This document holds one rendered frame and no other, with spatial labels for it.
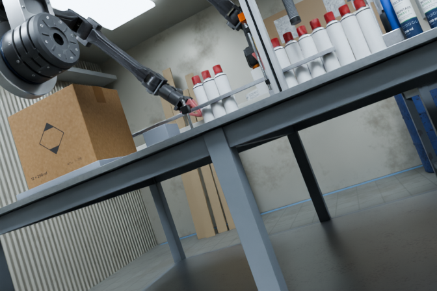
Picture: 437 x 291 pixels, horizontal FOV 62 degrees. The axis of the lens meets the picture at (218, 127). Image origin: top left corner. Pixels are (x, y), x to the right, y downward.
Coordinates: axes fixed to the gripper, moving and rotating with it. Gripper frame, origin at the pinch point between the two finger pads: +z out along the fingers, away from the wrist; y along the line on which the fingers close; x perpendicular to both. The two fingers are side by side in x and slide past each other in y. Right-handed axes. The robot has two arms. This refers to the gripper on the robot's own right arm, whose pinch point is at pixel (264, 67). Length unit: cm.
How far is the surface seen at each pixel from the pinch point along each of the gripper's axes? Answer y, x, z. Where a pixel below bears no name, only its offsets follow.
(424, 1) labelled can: -56, 9, 2
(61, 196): 68, 48, 23
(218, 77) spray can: 16.6, 9.1, -1.7
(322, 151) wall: 17, -297, 56
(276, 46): -8.1, 7.8, -3.9
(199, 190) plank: 160, -247, 53
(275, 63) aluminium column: -7.4, 23.1, 5.1
